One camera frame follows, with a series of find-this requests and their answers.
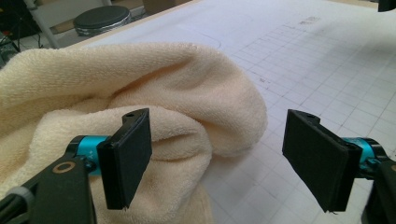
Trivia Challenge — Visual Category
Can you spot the white grid mat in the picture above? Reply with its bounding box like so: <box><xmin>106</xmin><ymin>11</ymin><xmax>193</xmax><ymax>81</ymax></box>
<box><xmin>83</xmin><ymin>0</ymin><xmax>396</xmax><ymax>224</ymax></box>

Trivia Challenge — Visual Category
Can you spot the black round stool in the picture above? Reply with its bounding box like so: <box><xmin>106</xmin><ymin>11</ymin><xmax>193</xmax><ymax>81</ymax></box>
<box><xmin>73</xmin><ymin>5</ymin><xmax>133</xmax><ymax>37</ymax></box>

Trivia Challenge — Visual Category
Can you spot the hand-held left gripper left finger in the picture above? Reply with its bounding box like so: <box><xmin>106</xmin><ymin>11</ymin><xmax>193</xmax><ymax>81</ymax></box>
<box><xmin>96</xmin><ymin>107</ymin><xmax>153</xmax><ymax>210</ymax></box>

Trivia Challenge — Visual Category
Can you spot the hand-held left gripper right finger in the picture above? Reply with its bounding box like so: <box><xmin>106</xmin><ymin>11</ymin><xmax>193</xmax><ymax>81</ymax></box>
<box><xmin>282</xmin><ymin>109</ymin><xmax>363</xmax><ymax>213</ymax></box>

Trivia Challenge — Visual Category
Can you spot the black computer tower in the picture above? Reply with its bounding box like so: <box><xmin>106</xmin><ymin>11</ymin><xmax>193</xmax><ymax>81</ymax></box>
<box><xmin>0</xmin><ymin>0</ymin><xmax>42</xmax><ymax>34</ymax></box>

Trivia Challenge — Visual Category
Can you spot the cream terry towel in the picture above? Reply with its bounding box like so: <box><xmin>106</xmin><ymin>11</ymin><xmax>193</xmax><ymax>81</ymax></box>
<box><xmin>0</xmin><ymin>42</ymin><xmax>269</xmax><ymax>224</ymax></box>

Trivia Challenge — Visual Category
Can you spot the white metal stand leg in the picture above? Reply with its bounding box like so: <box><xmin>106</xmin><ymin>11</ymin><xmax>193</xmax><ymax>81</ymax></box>
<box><xmin>23</xmin><ymin>0</ymin><xmax>61</xmax><ymax>49</ymax></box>

